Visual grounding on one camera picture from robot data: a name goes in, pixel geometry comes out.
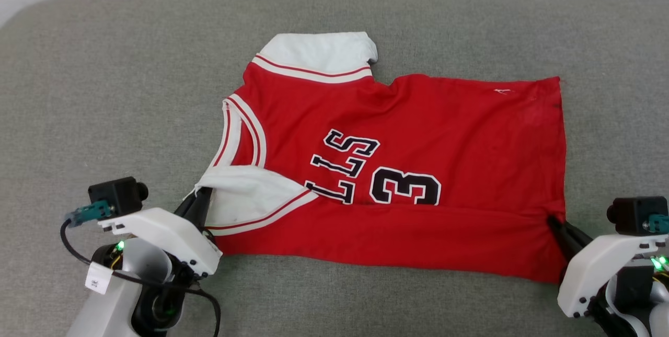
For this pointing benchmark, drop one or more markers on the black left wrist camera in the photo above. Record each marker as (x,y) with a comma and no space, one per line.
(117,193)

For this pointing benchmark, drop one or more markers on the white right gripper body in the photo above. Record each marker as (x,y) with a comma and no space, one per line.
(596,269)

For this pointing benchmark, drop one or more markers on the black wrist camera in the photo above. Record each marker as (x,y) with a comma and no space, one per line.
(117,193)
(632,214)

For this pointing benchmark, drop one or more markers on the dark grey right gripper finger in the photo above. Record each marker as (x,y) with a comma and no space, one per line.
(562,240)
(581,235)

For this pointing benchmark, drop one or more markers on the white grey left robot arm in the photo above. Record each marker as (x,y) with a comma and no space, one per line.
(120,295)

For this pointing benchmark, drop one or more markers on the red and white basketball jersey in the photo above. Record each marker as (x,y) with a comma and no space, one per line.
(418,133)

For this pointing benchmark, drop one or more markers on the grey fabric sofa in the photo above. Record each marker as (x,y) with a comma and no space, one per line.
(104,91)

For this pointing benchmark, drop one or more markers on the teal right camera connector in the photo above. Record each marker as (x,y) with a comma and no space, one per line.
(659,223)

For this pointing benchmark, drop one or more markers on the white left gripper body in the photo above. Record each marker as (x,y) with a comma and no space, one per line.
(167,235)

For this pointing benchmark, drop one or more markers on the teal camera connector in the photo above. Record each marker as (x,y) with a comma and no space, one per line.
(659,223)
(89,213)

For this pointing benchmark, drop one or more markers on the teal left camera connector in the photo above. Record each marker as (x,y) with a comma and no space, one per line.
(89,213)

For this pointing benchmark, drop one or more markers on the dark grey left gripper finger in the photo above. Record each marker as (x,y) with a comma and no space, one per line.
(204,209)
(185,207)

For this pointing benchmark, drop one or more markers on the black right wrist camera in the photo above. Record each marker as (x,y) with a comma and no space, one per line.
(632,214)

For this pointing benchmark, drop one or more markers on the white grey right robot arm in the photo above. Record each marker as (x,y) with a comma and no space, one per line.
(635,295)

